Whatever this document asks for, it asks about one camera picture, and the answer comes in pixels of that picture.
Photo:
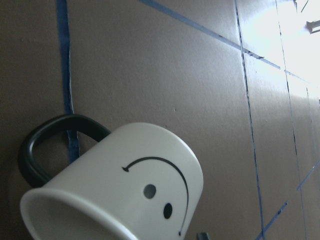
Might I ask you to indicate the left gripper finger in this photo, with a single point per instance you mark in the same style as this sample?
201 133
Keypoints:
202 236

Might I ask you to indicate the white smiley face mug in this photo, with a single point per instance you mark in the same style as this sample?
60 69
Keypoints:
139 182

